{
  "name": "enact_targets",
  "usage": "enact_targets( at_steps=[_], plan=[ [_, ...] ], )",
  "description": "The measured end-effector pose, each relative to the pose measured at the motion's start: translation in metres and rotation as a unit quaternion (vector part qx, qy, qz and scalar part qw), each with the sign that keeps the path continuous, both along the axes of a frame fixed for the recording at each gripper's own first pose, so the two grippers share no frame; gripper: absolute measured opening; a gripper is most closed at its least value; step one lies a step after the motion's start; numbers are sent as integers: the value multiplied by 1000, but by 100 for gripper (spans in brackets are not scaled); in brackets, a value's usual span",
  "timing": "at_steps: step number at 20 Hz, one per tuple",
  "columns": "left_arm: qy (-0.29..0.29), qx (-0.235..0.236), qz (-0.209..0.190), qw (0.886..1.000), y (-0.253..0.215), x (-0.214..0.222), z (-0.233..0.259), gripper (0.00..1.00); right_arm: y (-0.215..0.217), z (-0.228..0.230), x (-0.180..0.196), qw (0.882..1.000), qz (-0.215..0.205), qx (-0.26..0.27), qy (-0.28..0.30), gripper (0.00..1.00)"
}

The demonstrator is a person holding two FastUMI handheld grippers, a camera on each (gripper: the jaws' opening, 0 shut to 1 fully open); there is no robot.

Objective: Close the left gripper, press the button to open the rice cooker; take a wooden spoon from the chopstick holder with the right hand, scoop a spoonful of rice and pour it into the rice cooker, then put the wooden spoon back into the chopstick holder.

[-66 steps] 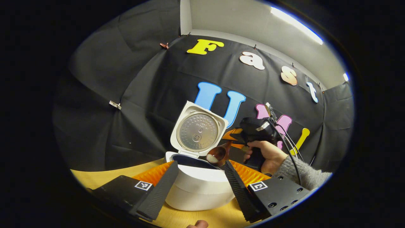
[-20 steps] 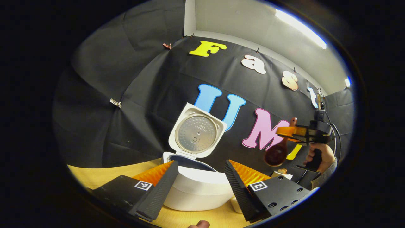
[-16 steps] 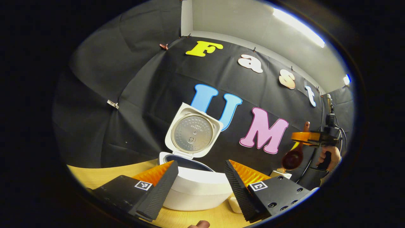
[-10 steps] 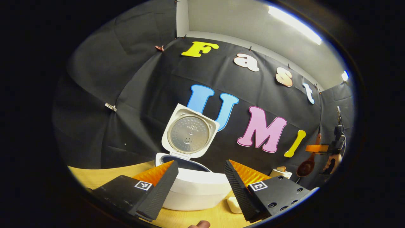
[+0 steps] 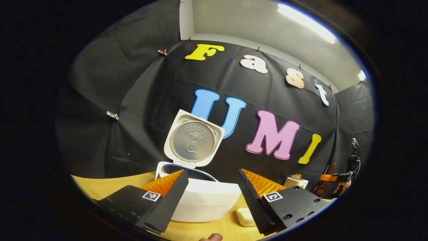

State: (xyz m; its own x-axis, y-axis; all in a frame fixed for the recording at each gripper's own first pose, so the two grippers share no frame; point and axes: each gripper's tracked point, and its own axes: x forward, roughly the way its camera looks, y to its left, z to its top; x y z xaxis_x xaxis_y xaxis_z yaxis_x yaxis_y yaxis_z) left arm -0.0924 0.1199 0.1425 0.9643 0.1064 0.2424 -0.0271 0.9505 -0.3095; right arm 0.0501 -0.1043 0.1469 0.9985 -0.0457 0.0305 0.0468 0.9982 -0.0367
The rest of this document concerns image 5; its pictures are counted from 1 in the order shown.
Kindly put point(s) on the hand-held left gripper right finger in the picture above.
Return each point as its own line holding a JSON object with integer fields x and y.
{"x": 250, "y": 204}

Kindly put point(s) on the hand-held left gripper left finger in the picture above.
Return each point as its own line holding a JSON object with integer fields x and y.
{"x": 172, "y": 204}

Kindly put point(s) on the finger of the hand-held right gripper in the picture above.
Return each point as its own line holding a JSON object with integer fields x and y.
{"x": 327, "y": 177}

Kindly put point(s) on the brown wooden spoon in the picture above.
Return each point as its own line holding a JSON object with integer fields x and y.
{"x": 321, "y": 189}

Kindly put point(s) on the clear plastic rice container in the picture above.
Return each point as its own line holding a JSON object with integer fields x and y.
{"x": 245, "y": 217}

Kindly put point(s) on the white rice cooker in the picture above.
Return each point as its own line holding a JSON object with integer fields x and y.
{"x": 207, "y": 201}

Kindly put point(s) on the brown toast slice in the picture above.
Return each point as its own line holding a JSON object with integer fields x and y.
{"x": 296, "y": 176}

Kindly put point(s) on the white toaster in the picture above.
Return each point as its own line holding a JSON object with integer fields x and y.
{"x": 296, "y": 183}

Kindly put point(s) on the small ceiling light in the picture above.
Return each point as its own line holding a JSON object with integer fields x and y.
{"x": 361, "y": 75}

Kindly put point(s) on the silver metal clip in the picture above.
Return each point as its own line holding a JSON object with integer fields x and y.
{"x": 112, "y": 115}

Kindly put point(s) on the black backdrop cloth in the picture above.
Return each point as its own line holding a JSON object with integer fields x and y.
{"x": 140, "y": 100}

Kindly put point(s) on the long ceiling light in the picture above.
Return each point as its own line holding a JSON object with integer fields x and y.
{"x": 306, "y": 21}

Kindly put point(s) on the copper metal clip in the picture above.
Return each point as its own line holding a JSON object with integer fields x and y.
{"x": 162, "y": 52}

